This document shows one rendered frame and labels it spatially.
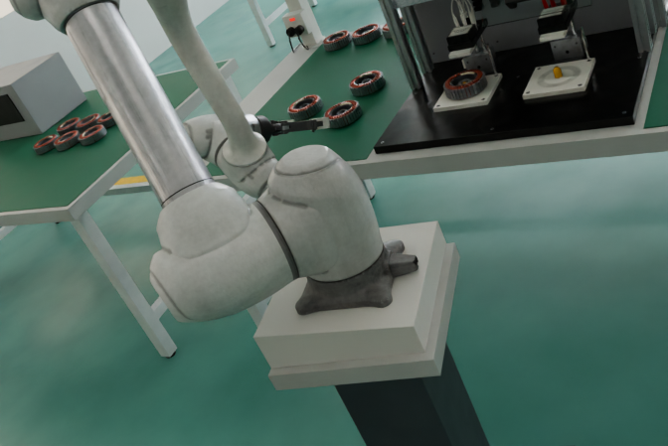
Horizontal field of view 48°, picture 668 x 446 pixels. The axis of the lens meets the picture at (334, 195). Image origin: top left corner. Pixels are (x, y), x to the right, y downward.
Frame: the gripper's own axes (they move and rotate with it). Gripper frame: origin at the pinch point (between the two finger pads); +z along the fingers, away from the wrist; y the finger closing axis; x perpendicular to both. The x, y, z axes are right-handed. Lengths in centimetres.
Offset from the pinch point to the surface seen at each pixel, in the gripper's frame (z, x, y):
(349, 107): 20.0, 3.2, -2.5
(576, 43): 39, 15, 60
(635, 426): 31, -81, 75
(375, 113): 21.0, 0.9, 6.5
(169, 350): 6, -83, -94
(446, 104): 18.3, 2.0, 33.6
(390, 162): 1.0, -11.0, 27.3
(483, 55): 34, 14, 36
